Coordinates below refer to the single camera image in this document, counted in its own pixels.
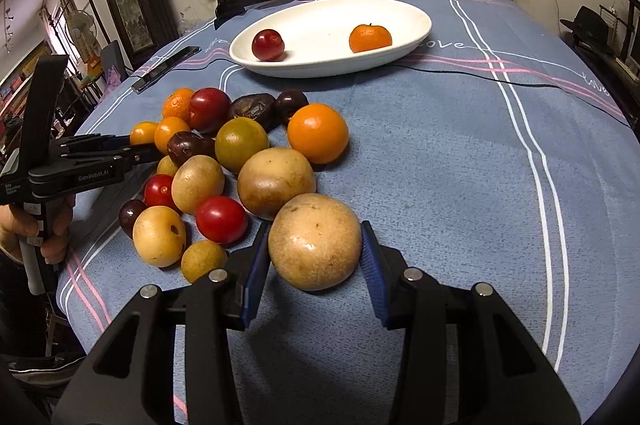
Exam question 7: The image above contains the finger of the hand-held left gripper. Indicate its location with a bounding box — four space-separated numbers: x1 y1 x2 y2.
60 134 136 154
64 145 162 172

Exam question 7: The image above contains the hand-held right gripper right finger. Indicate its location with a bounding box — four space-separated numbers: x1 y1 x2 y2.
360 220 583 425

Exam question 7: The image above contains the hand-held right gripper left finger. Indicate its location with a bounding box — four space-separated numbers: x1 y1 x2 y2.
52 221 273 425

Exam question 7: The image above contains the yellow-orange kumquat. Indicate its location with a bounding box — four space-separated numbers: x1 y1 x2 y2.
129 121 160 146

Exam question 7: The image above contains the small yellow fruit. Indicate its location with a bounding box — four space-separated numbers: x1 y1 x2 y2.
156 155 180 178

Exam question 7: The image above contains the small smooth orange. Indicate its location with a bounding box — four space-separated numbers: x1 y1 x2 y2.
154 116 192 154

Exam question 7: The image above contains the red cherry tomato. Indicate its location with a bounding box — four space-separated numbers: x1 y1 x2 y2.
143 174 181 212

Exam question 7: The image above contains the dark purple passion fruit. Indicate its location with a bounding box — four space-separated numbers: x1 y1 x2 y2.
166 131 217 166

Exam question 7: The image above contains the small yellow-green fruit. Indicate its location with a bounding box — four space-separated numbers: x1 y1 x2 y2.
180 240 229 284

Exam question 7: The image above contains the dark grape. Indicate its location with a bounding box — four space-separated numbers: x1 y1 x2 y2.
118 199 147 240

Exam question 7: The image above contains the small bumpy tangerine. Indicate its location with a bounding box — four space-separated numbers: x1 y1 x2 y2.
163 88 196 122

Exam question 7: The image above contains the medium yellow passion fruit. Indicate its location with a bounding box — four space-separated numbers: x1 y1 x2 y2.
171 155 226 215

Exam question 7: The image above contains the large yellow passion fruit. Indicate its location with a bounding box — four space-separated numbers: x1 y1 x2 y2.
268 193 362 292

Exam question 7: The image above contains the yellow passion fruit with hole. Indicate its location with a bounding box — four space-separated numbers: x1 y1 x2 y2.
132 206 187 268

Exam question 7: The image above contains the speckled yellow passion fruit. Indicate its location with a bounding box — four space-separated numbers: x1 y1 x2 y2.
237 147 317 221

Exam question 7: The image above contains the green-orange tangerine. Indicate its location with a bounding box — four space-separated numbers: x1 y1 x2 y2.
215 117 271 174

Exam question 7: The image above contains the wrinkled dark passion fruit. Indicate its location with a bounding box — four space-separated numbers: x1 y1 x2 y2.
227 94 277 133

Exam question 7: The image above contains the large orange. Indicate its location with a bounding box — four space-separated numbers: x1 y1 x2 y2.
287 103 350 165

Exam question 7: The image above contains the white oval plate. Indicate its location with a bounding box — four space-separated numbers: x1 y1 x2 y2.
229 0 432 79

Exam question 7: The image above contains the person's left forearm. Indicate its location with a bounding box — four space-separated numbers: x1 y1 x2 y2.
0 247 56 321

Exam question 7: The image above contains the person's left hand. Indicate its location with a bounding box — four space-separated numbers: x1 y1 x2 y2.
0 195 77 266

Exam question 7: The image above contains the black chair with cloth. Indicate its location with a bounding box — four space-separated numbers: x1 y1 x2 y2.
97 40 133 90

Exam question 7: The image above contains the white electric fan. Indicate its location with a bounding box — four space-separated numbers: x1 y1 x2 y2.
66 10 98 56

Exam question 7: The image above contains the black smartphone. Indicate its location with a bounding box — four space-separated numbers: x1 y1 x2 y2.
131 46 202 94

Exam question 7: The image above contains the blue striped tablecloth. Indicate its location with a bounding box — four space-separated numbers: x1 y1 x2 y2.
56 0 633 425

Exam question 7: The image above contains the black hat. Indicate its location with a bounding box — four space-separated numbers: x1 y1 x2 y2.
560 5 626 50

